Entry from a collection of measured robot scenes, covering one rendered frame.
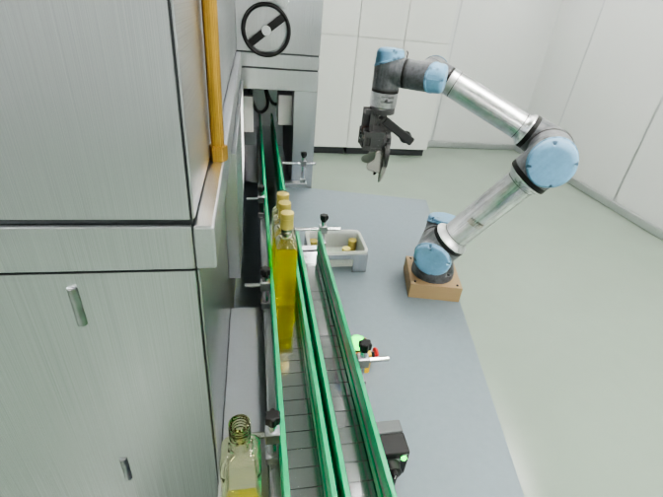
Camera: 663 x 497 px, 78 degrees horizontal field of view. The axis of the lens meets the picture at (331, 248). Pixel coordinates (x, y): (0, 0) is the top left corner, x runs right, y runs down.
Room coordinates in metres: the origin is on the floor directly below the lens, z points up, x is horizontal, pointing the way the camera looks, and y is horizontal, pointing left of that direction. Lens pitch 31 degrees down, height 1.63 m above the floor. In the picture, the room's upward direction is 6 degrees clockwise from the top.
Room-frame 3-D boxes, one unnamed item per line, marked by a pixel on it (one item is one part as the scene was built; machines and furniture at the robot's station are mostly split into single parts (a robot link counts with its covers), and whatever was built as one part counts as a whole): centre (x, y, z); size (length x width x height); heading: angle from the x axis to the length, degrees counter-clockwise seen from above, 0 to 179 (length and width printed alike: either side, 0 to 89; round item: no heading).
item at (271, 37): (2.01, 0.38, 1.49); 0.21 x 0.05 x 0.21; 102
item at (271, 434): (0.45, 0.09, 0.94); 0.07 x 0.04 x 0.13; 102
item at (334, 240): (1.37, -0.01, 0.80); 0.22 x 0.17 x 0.09; 102
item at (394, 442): (0.56, -0.16, 0.79); 0.08 x 0.08 x 0.08; 12
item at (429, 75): (1.20, -0.21, 1.48); 0.11 x 0.11 x 0.08; 71
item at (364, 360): (0.66, -0.12, 0.94); 0.07 x 0.04 x 0.13; 102
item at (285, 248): (0.94, 0.12, 0.99); 0.06 x 0.06 x 0.21; 12
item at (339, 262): (1.37, 0.01, 0.79); 0.27 x 0.17 x 0.08; 102
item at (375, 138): (1.21, -0.10, 1.32); 0.09 x 0.08 x 0.12; 102
